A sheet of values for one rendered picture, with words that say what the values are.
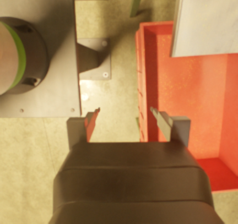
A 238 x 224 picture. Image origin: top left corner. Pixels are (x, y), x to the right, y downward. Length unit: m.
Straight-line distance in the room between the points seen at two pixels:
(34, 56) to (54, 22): 0.08
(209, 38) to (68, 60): 0.33
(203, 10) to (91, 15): 0.97
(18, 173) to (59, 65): 1.57
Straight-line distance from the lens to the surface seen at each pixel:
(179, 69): 0.76
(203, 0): 0.43
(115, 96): 1.29
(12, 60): 0.28
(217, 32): 0.47
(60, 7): 0.37
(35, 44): 0.35
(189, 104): 0.80
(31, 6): 0.39
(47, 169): 1.69
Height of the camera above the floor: 1.26
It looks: 75 degrees down
